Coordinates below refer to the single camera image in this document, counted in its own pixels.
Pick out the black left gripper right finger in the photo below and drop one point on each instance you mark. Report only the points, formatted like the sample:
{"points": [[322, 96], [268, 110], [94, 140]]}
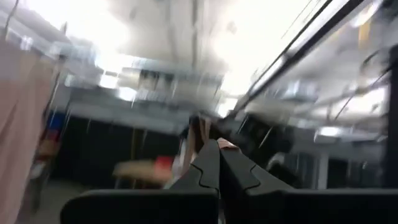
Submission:
{"points": [[295, 208]]}

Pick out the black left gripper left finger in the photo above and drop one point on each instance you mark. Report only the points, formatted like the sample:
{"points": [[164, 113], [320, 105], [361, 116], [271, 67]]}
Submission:
{"points": [[155, 208]]}

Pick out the blue plastic trash bag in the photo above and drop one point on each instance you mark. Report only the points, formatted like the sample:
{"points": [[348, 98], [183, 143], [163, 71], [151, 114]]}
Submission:
{"points": [[228, 143]]}

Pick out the black partition panels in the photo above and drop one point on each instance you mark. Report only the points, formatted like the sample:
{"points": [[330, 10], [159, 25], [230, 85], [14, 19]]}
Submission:
{"points": [[102, 149]]}

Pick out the pink chevron cloth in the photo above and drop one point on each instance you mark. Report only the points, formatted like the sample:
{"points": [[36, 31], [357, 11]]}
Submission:
{"points": [[18, 124]]}

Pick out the black overhead beam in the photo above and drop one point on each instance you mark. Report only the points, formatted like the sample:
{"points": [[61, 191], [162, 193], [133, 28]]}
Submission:
{"points": [[311, 45]]}

